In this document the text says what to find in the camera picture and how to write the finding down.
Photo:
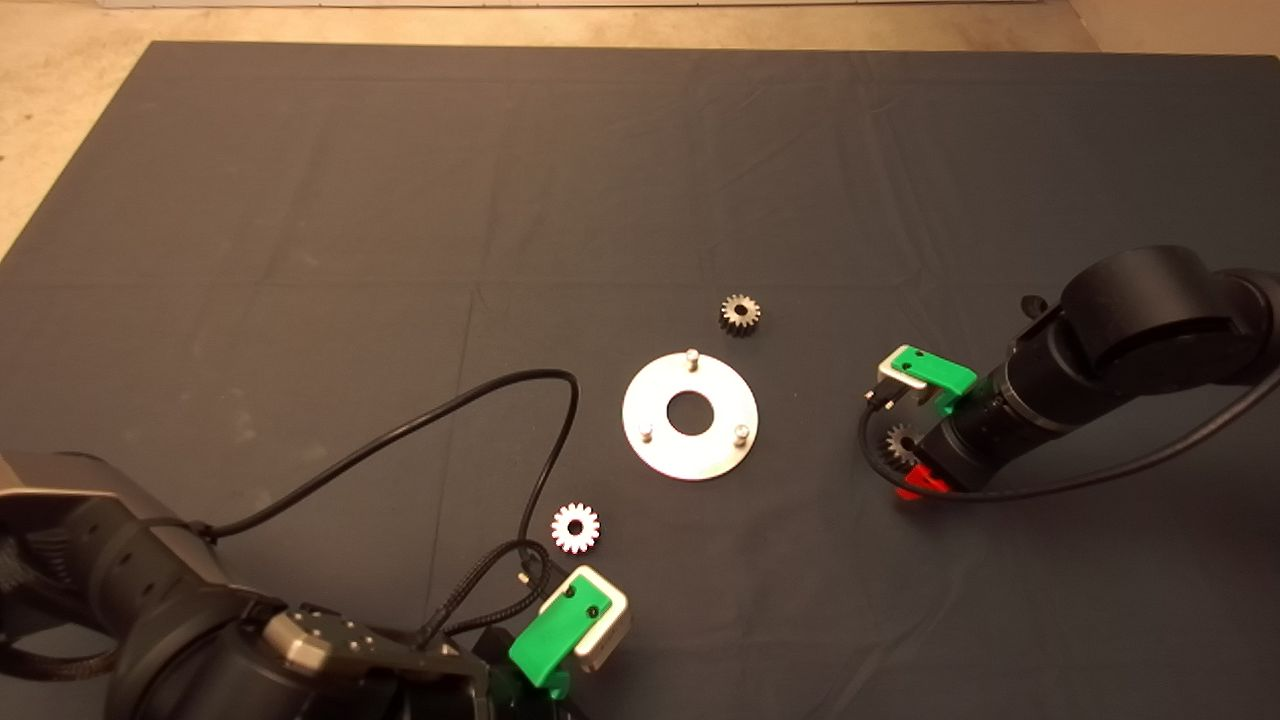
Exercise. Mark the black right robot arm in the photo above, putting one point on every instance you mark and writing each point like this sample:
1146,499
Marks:
1150,320

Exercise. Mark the green right camera mount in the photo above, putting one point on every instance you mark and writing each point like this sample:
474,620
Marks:
940,375

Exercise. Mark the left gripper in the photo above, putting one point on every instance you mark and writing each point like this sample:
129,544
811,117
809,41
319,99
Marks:
500,695

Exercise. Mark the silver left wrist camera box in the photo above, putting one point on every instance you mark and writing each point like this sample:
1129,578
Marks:
610,630

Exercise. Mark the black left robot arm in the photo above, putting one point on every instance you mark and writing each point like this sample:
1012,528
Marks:
120,600

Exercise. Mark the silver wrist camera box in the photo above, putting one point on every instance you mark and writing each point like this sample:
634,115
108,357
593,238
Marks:
893,385
610,630

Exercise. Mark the green left camera mount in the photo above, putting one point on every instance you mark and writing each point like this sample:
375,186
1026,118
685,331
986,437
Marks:
550,640

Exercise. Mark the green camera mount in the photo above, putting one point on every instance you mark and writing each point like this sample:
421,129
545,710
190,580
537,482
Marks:
940,375
550,640

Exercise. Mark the dark grey table cloth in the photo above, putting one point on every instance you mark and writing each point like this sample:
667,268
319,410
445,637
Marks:
300,200

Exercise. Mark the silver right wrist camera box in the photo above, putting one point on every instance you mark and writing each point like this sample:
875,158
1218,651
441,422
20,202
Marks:
893,385

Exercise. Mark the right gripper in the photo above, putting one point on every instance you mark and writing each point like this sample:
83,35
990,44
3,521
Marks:
965,450

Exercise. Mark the round metal carrier plate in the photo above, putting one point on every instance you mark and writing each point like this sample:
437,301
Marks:
660,385

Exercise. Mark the steel planetary gear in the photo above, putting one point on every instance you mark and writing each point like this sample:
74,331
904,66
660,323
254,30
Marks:
749,322
897,447
589,535

